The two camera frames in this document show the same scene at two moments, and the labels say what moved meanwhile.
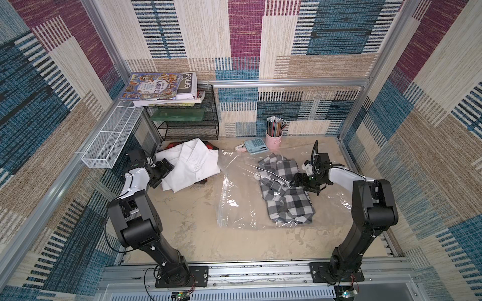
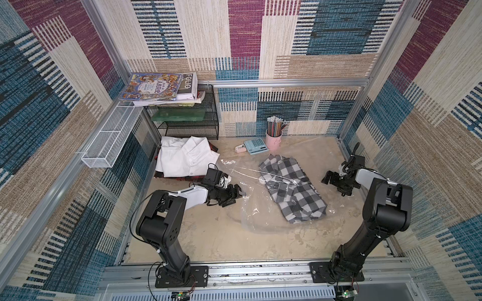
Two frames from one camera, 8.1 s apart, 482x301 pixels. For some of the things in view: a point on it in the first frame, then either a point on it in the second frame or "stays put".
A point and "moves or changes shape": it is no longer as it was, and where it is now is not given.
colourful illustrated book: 151,86 stays put
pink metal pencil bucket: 273,143 stays put
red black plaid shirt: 210,145 to 158,175
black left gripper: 163,170 to 231,197
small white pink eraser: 240,148 stays put
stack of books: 187,92 stays put
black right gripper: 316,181 to 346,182
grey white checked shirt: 286,203 moves or changes shape
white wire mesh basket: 106,148 stays put
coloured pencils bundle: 275,125 stays put
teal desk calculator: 256,146 stays put
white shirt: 192,162 moves or changes shape
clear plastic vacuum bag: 254,192 moves or changes shape
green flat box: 178,115 stays put
